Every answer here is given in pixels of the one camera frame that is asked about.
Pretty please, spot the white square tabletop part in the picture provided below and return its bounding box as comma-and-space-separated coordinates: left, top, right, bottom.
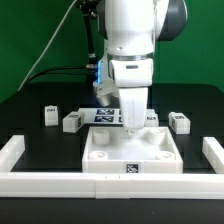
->
82, 127, 183, 174

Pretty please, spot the white sheet with tags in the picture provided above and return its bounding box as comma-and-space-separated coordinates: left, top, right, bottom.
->
77, 107, 156, 127

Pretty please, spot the white U-shaped obstacle fence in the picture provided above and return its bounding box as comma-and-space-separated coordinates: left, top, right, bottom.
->
0, 135, 224, 199

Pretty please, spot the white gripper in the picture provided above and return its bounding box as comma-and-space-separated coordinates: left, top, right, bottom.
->
110, 59, 153, 130

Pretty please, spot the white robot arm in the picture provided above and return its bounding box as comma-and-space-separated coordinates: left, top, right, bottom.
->
94, 0, 188, 131

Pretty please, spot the black cable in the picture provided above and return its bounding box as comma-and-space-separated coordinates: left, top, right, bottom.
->
23, 66, 98, 88

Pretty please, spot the white cable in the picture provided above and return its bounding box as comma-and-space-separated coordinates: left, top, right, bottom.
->
17, 0, 78, 92

